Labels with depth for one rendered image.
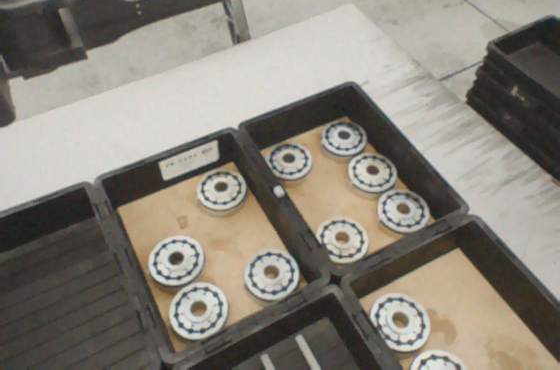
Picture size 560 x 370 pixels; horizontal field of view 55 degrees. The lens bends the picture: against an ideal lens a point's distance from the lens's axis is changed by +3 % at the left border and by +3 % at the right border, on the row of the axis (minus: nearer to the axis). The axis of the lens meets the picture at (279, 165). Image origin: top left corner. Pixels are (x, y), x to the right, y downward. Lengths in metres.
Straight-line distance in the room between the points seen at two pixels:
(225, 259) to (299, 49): 0.81
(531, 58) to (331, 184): 1.17
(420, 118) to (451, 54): 1.39
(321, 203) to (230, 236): 0.20
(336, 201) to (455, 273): 0.27
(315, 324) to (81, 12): 0.68
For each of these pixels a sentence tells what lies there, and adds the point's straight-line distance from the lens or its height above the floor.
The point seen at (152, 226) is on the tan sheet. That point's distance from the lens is 1.09.
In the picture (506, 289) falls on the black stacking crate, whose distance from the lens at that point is 1.06.
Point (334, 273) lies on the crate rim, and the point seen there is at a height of 0.93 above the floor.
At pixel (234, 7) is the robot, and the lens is 1.79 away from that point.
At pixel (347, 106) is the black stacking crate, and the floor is 0.86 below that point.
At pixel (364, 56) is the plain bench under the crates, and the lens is 1.63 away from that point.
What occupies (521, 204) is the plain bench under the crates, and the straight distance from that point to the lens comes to 1.39.
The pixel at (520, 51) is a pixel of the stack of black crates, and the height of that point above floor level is 0.49.
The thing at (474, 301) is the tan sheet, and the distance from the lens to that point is 1.06.
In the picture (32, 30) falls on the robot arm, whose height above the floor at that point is 1.46.
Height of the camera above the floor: 1.74
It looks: 52 degrees down
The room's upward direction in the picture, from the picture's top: 1 degrees clockwise
